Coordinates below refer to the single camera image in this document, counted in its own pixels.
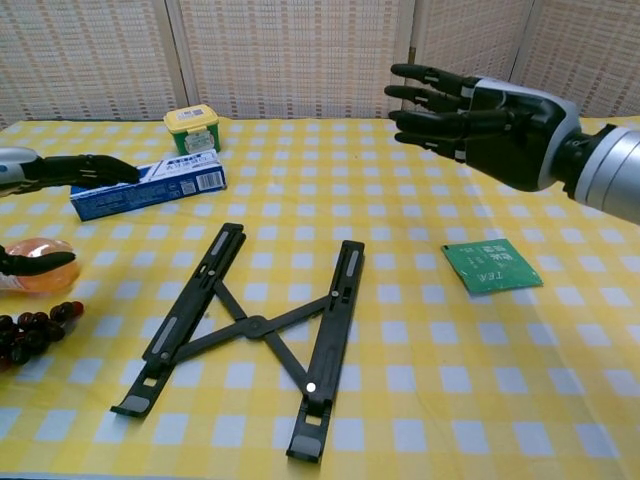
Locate dark red grape bunch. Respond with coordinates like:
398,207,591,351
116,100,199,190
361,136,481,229
0,300,85,374

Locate woven folding screen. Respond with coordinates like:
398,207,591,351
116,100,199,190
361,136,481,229
0,0,640,126

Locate orange drink bottle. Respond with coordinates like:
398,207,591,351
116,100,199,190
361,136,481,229
0,238,81,297

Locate yellow green lidded container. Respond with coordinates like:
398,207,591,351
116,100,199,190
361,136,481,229
163,105,222,155

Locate yellow checkered tablecloth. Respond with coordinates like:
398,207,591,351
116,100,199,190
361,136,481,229
0,117,640,480

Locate black folding laptop stand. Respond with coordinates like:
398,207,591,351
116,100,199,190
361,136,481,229
109,222,366,464

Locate blue toothpaste box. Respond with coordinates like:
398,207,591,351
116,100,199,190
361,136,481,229
69,148,229,222

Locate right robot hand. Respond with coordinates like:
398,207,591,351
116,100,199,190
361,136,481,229
384,62,581,192

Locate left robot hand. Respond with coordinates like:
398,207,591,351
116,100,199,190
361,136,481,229
0,147,141,276

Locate green tea sachet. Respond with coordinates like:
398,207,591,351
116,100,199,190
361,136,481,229
441,238,544,296

